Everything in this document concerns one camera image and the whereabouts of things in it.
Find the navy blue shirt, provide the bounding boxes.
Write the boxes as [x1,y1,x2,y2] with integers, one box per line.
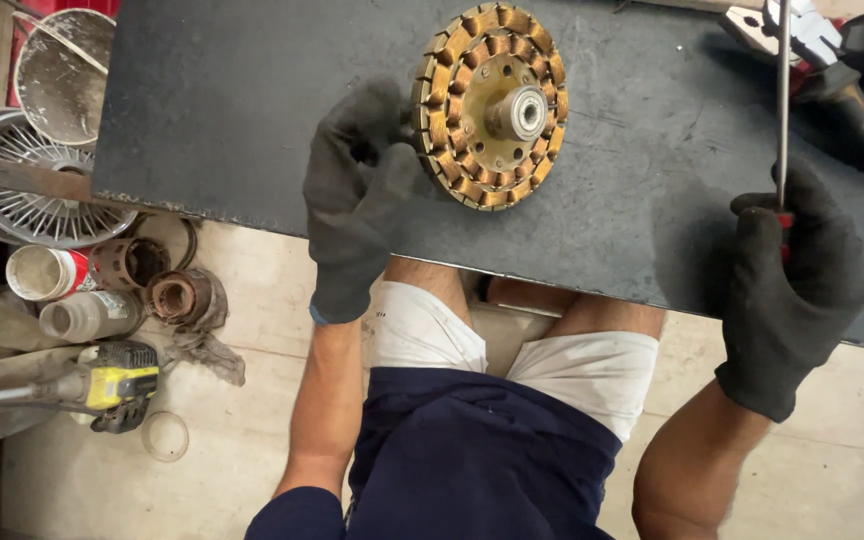
[244,366,624,540]

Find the person's right hand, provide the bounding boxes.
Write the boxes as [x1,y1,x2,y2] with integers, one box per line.
[714,158,864,424]

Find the dark wire ring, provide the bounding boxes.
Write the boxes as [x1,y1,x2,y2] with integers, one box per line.
[130,213,200,273]

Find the white shorts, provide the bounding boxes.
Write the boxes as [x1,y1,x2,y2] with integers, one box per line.
[366,280,661,444]

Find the dirty grey rag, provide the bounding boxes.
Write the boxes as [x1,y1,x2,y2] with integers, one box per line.
[164,268,247,388]

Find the red and white cup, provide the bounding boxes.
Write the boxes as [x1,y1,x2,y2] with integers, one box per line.
[5,244,100,303]

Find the person's left hand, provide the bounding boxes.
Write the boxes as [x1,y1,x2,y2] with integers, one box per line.
[302,78,424,326]

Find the brown motor housing cylinder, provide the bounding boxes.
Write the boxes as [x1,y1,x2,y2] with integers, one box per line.
[90,237,173,293]

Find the rusty flat metal bar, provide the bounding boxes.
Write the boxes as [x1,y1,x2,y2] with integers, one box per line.
[0,145,144,216]

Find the grey metal bucket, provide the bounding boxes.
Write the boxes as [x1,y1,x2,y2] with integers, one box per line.
[12,8,117,149]

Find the red plastic crate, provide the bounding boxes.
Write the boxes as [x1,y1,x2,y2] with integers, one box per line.
[6,0,123,108]

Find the copper wound motor stator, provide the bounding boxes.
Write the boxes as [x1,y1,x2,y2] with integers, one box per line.
[410,2,570,213]

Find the clear plastic lid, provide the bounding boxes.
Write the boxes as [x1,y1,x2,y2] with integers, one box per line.
[140,410,191,464]

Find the translucent plastic bottle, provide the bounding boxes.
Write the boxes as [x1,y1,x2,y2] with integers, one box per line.
[38,290,146,344]

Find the wire fan guard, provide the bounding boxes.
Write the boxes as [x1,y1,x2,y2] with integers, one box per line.
[0,107,140,250]

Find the steel pliers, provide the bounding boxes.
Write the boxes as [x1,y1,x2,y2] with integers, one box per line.
[718,0,846,70]

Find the rusty metal cylinder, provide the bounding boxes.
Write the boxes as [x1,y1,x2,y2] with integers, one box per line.
[144,269,213,327]

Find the yellow and black power tool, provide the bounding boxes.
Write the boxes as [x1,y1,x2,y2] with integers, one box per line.
[0,340,161,435]

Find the red handled screwdriver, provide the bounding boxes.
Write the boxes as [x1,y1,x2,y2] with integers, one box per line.
[775,0,795,265]

